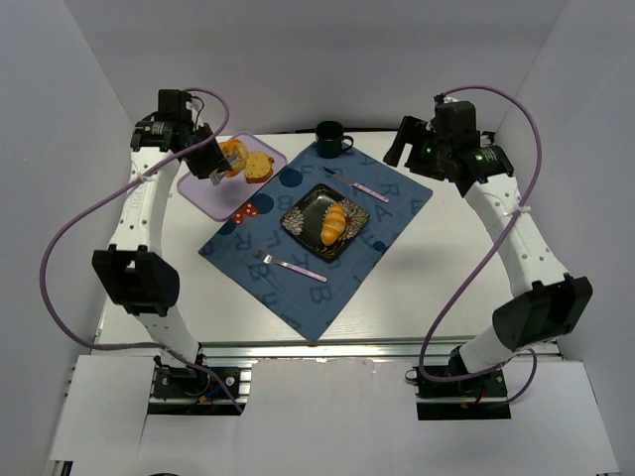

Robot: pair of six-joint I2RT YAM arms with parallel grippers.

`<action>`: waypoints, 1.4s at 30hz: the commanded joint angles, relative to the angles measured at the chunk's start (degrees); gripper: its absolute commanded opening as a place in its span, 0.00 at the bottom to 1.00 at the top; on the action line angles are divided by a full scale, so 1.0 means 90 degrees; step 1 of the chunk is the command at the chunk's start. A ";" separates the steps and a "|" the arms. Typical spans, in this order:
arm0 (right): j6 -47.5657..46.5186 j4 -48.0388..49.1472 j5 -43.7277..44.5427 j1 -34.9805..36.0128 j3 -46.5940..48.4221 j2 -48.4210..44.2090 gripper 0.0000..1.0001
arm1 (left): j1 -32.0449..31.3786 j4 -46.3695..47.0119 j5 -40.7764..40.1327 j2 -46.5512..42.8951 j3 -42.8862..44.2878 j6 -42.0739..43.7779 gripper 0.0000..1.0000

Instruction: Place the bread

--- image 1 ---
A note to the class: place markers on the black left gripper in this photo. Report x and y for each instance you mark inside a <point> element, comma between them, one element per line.
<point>208,162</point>

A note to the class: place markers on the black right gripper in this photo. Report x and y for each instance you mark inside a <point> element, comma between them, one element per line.
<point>414,149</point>

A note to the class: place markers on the metal tongs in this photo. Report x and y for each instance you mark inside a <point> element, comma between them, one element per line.
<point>229,167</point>

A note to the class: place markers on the orange striped croissant roll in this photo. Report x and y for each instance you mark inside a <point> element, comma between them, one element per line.
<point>333,225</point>

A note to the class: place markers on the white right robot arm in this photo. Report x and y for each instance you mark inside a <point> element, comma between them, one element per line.
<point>547,300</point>

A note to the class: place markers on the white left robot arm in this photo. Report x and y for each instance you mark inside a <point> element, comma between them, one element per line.
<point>131,268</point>

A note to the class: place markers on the sliced loaf bread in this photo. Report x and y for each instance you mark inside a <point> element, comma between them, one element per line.
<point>259,167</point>

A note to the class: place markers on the round bagel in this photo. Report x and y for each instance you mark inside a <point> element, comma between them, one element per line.
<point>234,146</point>

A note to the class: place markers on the lilac rectangular tray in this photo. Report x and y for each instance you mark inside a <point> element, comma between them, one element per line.
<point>220,201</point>

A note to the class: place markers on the red polka dot bow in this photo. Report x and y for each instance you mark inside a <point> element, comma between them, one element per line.
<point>244,212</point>

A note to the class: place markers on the dark green mug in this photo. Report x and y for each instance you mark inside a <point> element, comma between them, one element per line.
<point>331,141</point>

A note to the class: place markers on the black floral square plate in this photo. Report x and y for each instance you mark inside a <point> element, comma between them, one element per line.
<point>303,221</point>

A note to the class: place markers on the blue letter placemat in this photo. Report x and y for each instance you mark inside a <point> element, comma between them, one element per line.
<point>306,305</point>

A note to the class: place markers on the pink handled knife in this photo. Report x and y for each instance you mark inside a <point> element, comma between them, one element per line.
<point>357,185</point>

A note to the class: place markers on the pink handled fork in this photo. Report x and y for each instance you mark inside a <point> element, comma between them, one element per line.
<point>269,259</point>

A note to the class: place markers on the aluminium rail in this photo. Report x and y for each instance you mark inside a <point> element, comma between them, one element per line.
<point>379,351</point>

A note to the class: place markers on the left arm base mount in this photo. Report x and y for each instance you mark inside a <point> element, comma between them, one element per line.
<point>183,391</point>

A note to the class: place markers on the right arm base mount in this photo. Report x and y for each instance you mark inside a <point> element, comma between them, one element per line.
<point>483,398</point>

